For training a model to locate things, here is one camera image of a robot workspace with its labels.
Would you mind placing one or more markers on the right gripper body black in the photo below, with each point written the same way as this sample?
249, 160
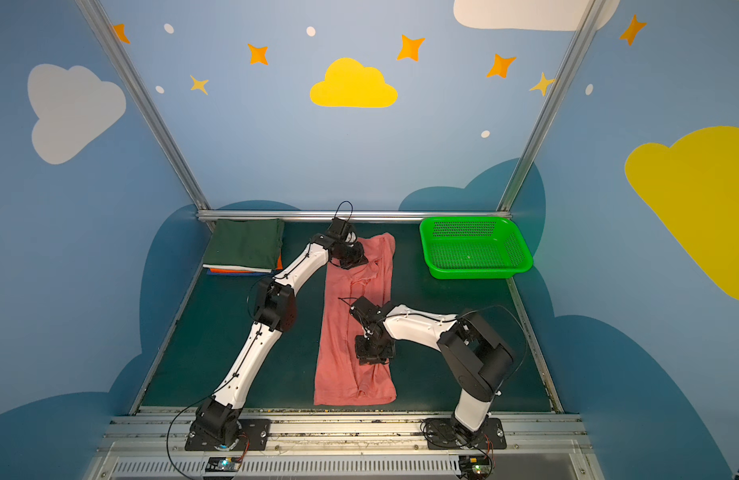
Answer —
374, 347

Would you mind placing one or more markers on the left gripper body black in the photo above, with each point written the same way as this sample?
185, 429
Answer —
352, 255

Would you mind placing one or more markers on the pink red t-shirt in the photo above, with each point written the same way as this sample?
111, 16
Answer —
341, 380

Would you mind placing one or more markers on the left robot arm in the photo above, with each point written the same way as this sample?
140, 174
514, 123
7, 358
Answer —
217, 423

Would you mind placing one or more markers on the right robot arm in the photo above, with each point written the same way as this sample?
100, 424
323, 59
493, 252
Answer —
478, 357

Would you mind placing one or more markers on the green plastic basket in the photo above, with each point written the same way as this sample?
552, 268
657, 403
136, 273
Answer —
473, 248

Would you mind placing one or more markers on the folded white t-shirt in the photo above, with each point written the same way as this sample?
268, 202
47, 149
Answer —
231, 268

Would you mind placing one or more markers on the folded blue t-shirt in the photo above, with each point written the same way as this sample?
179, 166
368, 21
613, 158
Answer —
229, 273

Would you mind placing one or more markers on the right controller board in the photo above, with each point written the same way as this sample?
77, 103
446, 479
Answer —
474, 467

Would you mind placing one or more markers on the controller board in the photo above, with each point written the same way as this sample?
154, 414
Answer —
224, 465
474, 467

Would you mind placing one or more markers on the left controller board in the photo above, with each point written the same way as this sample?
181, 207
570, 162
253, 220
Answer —
224, 465

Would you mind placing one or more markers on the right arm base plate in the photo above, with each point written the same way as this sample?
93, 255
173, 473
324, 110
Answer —
447, 434

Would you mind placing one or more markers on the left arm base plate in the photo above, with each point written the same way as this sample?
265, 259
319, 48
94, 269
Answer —
252, 435

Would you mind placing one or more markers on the rear aluminium frame bar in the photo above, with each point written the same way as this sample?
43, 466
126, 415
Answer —
324, 216

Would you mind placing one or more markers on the right aluminium frame post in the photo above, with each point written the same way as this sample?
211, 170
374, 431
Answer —
568, 69

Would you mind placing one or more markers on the aluminium frame post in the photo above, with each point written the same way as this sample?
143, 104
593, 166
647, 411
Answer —
96, 17
568, 69

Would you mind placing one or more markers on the aluminium front rail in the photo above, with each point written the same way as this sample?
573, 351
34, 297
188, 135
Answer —
344, 445

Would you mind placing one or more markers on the left aluminium frame post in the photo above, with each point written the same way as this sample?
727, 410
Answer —
96, 17

